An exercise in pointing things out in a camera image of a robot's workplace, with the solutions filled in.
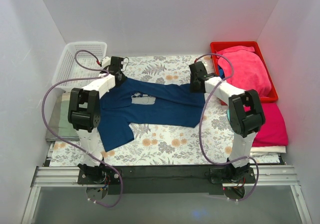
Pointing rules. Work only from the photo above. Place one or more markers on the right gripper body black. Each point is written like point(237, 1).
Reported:
point(195, 85)

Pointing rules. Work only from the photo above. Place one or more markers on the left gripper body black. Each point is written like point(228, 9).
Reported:
point(120, 76)

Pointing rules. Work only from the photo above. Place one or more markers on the navy blue t shirt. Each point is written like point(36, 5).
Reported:
point(142, 102)

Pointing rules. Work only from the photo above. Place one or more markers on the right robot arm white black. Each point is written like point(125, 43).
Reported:
point(245, 116)

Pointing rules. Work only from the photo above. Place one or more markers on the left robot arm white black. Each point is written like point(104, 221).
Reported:
point(84, 113)

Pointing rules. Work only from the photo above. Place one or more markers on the blue cloth in bin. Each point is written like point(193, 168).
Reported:
point(221, 72)

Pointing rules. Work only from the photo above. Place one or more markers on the red plastic bin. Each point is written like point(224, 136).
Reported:
point(220, 45)

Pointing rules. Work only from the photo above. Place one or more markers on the white plastic basket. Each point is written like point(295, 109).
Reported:
point(77, 60)

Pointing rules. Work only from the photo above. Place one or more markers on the pink towel in bin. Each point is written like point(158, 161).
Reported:
point(246, 69)

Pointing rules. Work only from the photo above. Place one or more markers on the floral table cloth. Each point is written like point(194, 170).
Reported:
point(167, 144)

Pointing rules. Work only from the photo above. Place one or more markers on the green folded cloth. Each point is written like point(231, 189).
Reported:
point(59, 119)

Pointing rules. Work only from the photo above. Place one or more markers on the cream folded t shirt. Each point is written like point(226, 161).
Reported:
point(263, 150)

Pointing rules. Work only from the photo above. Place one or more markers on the magenta folded t shirt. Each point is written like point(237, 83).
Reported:
point(273, 132)

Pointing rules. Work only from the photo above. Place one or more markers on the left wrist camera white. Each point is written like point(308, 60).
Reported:
point(106, 61)

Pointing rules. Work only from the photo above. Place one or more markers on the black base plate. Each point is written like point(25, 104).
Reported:
point(163, 179)

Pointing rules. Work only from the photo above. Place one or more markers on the aluminium rail frame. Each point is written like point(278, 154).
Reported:
point(265, 176)

